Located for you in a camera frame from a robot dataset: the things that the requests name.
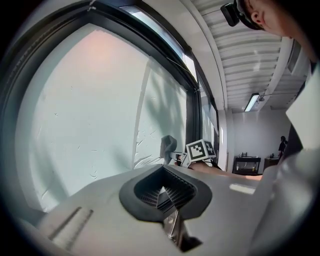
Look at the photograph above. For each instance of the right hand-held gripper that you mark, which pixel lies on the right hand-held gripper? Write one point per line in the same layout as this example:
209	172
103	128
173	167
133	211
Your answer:
197	151

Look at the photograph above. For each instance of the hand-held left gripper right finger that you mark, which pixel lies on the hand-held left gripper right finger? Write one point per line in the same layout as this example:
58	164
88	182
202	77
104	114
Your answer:
230	212

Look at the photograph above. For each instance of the person's head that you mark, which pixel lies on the person's head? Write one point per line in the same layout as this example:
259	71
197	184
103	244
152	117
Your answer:
275	15

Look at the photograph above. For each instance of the clear upper window pane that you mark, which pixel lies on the clear upper window pane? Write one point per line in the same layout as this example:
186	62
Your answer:
162	31

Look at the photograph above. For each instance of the person's right forearm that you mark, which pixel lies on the person's right forearm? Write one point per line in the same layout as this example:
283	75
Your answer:
225	172

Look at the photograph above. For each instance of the black head-worn camera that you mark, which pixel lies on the black head-worn camera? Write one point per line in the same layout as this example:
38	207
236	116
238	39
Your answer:
231	15

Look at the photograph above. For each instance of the ceiling light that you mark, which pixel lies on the ceiling light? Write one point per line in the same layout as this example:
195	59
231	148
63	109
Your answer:
251	102

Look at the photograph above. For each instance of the brown cabinet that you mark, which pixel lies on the brown cabinet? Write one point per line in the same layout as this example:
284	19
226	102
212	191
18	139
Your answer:
271	163

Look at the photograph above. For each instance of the frosted window glass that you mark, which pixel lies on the frosted window glass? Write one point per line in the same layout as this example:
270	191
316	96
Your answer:
87	112

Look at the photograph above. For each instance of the black table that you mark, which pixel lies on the black table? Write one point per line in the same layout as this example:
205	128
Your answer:
246	158

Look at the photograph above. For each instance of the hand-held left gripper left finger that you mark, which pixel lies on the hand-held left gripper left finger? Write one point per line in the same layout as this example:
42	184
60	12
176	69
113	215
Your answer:
100	220

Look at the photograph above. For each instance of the adjacent frosted window pane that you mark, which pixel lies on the adjacent frosted window pane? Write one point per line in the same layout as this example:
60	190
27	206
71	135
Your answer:
207	125

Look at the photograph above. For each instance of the grey cloth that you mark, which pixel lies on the grey cloth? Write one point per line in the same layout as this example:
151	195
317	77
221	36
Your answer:
168	145

